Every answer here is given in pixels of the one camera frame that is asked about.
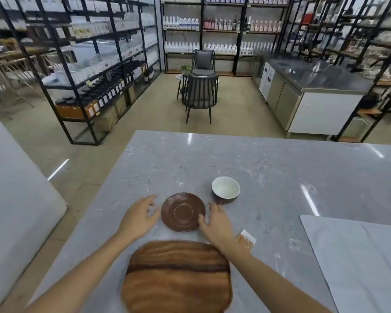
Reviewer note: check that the person's right hand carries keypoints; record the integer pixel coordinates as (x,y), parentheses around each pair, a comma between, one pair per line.
(219,229)

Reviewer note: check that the person's left hand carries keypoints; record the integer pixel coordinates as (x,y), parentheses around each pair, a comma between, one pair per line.
(137,220)

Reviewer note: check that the person's left thumb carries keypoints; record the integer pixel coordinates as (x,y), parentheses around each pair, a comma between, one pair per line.
(155,215)

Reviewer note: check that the person's right thumb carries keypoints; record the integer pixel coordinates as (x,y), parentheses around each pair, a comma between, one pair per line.
(202,222)

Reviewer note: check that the person's right forearm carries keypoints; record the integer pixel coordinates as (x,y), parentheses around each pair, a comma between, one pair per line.
(273,283)

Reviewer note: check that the person's left forearm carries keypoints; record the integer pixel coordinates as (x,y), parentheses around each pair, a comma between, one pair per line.
(81,273)

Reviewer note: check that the brown ceramic saucer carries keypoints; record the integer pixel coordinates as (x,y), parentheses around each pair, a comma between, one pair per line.
(183,211)

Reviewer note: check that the brown sugar packet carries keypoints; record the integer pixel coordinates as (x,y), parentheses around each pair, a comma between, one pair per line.
(246,241)

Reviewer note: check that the wooden serving tray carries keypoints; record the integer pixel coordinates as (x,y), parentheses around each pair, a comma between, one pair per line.
(177,280)

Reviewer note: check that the cardboard box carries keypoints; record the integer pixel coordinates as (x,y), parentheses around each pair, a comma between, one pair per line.
(106,119)
(121,106)

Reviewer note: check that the dark slatted chair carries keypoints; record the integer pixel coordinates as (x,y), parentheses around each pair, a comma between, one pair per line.
(200,92)

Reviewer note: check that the row of dark jars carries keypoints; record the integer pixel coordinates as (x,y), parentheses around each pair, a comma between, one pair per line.
(101,97)

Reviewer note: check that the small round white table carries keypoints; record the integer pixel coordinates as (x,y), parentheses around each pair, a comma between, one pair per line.
(183,78)

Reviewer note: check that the small potted plant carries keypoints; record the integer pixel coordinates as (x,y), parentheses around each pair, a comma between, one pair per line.
(186,69)

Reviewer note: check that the white under-counter appliance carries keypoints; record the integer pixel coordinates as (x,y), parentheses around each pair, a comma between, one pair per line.
(266,79)

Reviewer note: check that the grey cushioned chair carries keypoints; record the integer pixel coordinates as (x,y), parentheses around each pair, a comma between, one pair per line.
(202,63)

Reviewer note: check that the white cloth sheet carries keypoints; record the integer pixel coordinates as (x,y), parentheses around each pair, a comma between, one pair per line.
(361,264)

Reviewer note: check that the stainless steel counter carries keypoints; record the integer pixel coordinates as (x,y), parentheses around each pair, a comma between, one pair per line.
(316,94)

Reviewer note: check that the black metal shelf with bottles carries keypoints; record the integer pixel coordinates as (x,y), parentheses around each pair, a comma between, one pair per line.
(202,35)

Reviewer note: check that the black metal shelf with jars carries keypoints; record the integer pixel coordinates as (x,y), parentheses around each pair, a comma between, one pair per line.
(75,45)

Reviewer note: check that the light wooden chair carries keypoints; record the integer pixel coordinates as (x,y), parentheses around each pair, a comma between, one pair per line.
(6,84)

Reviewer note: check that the row of pink and white bottles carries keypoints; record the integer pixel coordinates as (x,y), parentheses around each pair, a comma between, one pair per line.
(221,24)

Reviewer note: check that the black metal shelf with crockery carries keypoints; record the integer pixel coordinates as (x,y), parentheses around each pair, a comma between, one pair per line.
(355,39)

